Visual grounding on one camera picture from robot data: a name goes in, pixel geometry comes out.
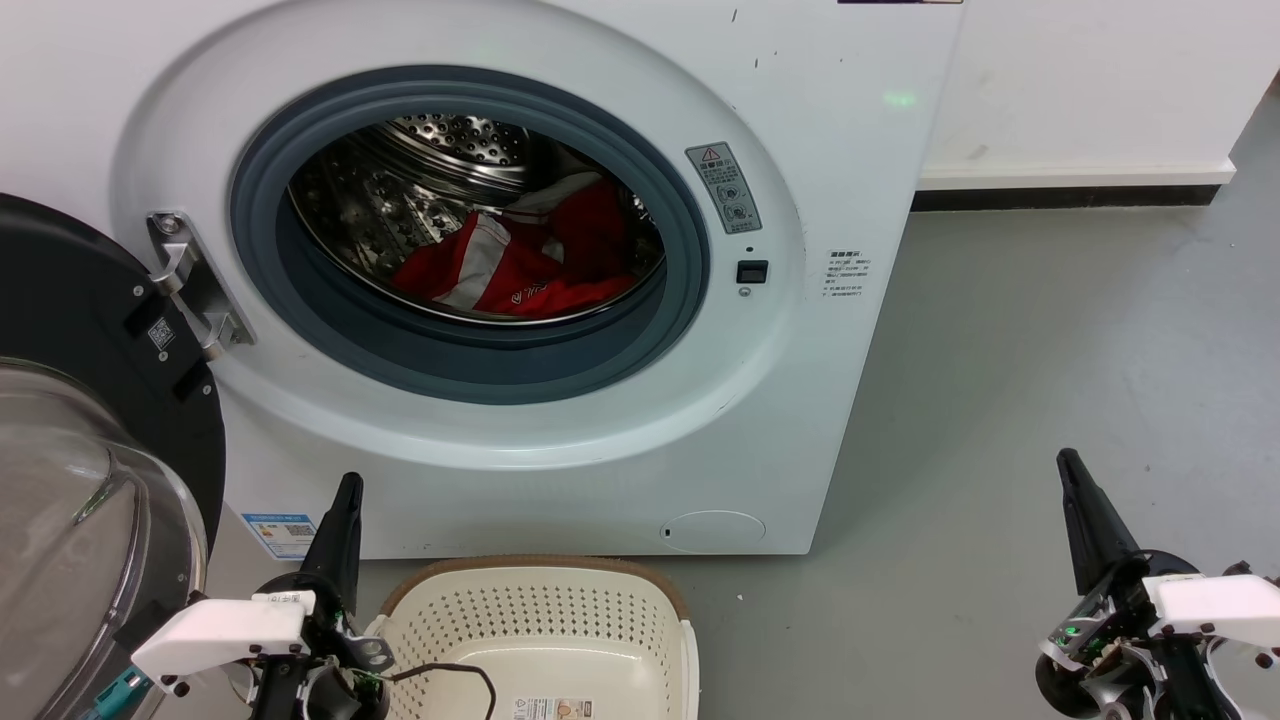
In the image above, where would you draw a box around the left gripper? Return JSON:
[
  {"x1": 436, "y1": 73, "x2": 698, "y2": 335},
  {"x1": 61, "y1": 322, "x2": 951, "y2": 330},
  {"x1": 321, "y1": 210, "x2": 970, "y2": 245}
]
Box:
[{"x1": 245, "y1": 472, "x2": 396, "y2": 720}]

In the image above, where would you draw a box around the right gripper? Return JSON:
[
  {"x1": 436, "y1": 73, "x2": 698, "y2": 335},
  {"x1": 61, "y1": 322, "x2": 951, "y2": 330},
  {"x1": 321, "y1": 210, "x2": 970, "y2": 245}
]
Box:
[{"x1": 1035, "y1": 449, "x2": 1246, "y2": 720}]

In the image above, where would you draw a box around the red and white jacket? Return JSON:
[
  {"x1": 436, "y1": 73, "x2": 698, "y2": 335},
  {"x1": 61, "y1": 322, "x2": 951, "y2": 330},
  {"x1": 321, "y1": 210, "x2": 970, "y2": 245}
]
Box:
[{"x1": 391, "y1": 172, "x2": 661, "y2": 319}]

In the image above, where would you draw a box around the cream perforated laundry basket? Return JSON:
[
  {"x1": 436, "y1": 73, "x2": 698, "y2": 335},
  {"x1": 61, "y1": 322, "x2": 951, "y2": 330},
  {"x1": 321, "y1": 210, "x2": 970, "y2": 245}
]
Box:
[{"x1": 365, "y1": 556, "x2": 701, "y2": 720}]

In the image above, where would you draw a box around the metal washing machine door hinge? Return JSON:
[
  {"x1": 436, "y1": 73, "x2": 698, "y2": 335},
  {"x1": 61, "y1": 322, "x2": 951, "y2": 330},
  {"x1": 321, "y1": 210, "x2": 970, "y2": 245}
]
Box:
[{"x1": 147, "y1": 211, "x2": 256, "y2": 361}]

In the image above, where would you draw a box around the stainless steel washing machine drum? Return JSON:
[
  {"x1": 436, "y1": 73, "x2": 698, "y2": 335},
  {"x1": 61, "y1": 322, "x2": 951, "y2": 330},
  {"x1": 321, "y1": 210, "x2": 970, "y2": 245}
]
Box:
[{"x1": 288, "y1": 113, "x2": 668, "y2": 326}]

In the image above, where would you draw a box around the dark round washer door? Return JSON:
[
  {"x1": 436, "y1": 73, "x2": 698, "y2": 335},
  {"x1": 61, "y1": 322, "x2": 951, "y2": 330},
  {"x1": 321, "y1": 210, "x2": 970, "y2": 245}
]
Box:
[{"x1": 0, "y1": 193, "x2": 227, "y2": 720}]

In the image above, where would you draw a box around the blue energy label sticker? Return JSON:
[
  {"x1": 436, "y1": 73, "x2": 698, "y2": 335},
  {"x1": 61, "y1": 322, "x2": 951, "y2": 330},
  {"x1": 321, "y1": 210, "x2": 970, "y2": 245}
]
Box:
[{"x1": 241, "y1": 513, "x2": 318, "y2": 561}]

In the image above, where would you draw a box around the grey rubber door gasket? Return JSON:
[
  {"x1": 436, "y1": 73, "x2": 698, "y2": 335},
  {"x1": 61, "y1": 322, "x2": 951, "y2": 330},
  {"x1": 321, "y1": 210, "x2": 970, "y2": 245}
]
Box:
[{"x1": 229, "y1": 65, "x2": 712, "y2": 406}]

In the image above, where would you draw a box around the white front-load washing machine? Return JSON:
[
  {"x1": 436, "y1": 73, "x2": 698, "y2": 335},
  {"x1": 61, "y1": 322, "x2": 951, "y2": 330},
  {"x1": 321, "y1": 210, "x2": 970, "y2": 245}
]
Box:
[{"x1": 0, "y1": 0, "x2": 966, "y2": 559}]

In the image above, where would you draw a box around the small printed text sticker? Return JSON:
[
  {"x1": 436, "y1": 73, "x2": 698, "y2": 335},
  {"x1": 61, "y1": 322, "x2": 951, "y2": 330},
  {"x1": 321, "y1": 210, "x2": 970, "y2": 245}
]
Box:
[{"x1": 825, "y1": 250, "x2": 871, "y2": 301}]

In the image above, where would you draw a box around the round white filter cover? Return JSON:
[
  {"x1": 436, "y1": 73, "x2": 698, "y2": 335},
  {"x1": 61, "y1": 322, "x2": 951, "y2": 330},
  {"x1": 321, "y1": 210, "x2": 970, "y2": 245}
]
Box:
[{"x1": 660, "y1": 510, "x2": 767, "y2": 554}]

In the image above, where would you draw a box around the grey warning sticker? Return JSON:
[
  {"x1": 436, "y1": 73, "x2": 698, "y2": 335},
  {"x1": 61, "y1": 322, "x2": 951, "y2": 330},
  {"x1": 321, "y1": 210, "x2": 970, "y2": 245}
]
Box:
[{"x1": 686, "y1": 141, "x2": 763, "y2": 235}]

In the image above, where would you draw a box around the thin black cable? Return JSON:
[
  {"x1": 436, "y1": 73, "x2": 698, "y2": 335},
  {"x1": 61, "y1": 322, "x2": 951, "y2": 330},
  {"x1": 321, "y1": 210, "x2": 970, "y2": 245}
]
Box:
[{"x1": 385, "y1": 662, "x2": 498, "y2": 720}]

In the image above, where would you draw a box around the dark wall baseboard strip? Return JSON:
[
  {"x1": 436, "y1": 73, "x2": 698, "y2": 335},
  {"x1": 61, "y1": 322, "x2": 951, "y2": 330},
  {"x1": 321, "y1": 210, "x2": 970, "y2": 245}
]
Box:
[{"x1": 912, "y1": 185, "x2": 1236, "y2": 212}]

